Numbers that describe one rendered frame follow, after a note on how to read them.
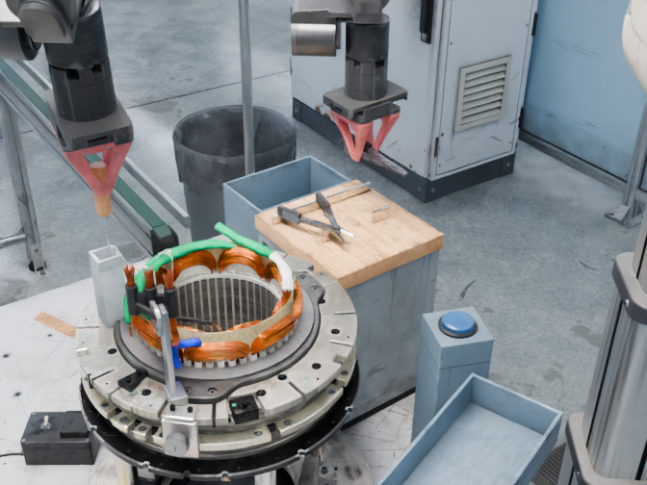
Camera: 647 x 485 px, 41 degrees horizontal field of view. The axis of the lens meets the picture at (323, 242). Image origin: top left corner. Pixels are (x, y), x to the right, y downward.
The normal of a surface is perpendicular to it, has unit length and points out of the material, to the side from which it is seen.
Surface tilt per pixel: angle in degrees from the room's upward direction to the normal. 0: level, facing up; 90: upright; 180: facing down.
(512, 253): 0
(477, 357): 90
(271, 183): 90
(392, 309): 90
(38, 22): 124
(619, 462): 90
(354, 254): 0
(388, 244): 0
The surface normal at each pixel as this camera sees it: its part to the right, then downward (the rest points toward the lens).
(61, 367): 0.01, -0.84
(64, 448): 0.02, 0.54
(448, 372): 0.24, 0.52
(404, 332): 0.59, 0.44
